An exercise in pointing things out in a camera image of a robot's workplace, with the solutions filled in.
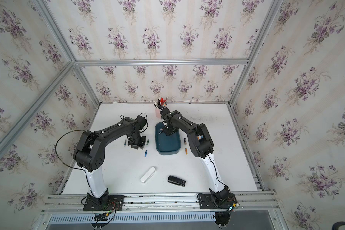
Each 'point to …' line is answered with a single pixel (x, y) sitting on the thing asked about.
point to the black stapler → (177, 181)
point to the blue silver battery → (145, 153)
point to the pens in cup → (159, 104)
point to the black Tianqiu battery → (125, 142)
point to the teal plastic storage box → (166, 145)
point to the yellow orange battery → (186, 152)
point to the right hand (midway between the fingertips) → (171, 132)
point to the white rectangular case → (148, 174)
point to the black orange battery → (185, 141)
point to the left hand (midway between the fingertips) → (143, 148)
